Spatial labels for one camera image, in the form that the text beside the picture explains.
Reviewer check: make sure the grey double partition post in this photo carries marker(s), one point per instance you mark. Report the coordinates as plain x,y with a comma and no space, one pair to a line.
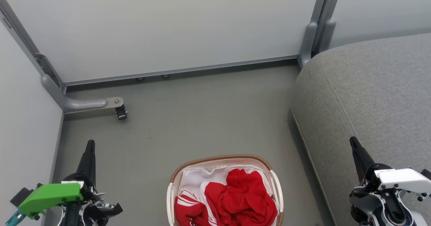
318,27

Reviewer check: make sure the grey partition post with foot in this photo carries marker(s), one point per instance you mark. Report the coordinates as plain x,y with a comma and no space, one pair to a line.
72,103

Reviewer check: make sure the red white striped garment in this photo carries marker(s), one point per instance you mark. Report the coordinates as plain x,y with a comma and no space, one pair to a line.
187,211

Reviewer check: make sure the grey fabric sofa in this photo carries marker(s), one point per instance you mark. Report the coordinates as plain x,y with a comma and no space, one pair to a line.
363,91

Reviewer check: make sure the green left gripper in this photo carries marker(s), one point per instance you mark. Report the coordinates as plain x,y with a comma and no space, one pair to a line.
50,195

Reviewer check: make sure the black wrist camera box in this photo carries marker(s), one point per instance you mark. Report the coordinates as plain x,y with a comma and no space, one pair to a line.
22,195

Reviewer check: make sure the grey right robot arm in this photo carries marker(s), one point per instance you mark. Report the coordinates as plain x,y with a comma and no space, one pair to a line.
397,220

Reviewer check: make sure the white wicker-rimmed laundry basket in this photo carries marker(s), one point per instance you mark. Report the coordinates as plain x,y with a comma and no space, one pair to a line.
173,192

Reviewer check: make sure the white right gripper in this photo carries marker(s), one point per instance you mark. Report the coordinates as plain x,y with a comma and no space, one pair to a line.
400,180

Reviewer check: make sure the grey partition bottom rail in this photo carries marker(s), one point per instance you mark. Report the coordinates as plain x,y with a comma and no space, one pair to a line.
181,70

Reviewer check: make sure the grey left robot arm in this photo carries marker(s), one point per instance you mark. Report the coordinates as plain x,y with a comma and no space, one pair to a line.
72,217

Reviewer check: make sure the black caster wheel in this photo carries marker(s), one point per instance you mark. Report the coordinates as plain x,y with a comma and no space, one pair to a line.
121,112

